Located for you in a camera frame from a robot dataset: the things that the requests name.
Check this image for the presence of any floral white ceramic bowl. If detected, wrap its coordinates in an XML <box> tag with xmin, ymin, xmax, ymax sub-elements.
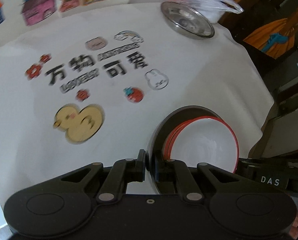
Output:
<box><xmin>170</xmin><ymin>119</ymin><xmax>239</xmax><ymax>173</ymax></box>

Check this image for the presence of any deep steel bowl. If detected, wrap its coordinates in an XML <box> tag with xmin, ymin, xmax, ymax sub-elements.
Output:
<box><xmin>146</xmin><ymin>105</ymin><xmax>220</xmax><ymax>194</ymax></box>

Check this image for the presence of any steel plate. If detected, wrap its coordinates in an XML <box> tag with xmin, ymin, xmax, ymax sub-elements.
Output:
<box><xmin>163</xmin><ymin>16</ymin><xmax>215</xmax><ymax>40</ymax></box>
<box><xmin>160</xmin><ymin>2</ymin><xmax>215</xmax><ymax>34</ymax></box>

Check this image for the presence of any white printed table cloth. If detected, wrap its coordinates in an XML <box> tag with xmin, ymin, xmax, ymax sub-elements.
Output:
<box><xmin>0</xmin><ymin>2</ymin><xmax>276</xmax><ymax>228</ymax></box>

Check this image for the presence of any orange dress girl painting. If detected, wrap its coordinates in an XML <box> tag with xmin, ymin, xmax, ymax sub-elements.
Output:
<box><xmin>243</xmin><ymin>8</ymin><xmax>298</xmax><ymax>59</ymax></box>

